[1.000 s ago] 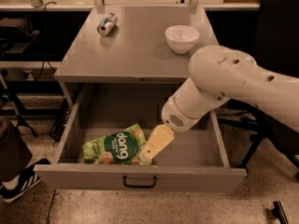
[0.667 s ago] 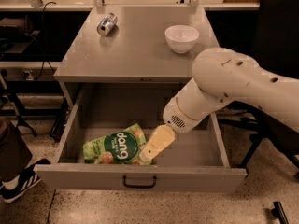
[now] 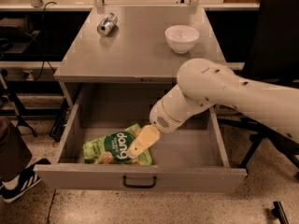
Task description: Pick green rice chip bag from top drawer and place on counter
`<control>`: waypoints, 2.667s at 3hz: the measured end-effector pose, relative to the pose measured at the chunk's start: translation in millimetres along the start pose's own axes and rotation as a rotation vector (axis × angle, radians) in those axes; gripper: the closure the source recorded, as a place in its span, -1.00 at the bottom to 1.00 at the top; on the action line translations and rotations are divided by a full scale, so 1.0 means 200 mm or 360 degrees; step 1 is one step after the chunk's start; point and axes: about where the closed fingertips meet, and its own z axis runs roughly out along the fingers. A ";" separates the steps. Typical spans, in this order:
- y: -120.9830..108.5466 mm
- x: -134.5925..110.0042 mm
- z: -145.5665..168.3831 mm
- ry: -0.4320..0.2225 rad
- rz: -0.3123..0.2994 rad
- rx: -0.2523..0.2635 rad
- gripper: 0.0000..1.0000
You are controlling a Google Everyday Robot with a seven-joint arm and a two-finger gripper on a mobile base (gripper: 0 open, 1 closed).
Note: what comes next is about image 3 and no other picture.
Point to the black office chair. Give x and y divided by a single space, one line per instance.
274 56

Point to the black stand base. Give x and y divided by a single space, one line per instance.
15 102

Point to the black object on floor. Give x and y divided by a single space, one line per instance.
278 212

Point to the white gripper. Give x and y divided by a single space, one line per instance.
163 118

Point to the silver soda can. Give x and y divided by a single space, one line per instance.
107 24

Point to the black drawer handle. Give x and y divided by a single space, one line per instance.
139 183

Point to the green rice chip bag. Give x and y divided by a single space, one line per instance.
112 149

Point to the white bowl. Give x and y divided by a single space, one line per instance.
181 38

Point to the white sock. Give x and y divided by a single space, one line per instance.
12 184

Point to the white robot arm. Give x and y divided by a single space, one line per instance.
201 84

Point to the grey metal cabinet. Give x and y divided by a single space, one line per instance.
136 49

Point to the open grey drawer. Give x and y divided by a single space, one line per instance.
192 158

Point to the dark trouser leg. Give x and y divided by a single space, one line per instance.
14 154

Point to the black and white sneaker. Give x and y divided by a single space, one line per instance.
28 179

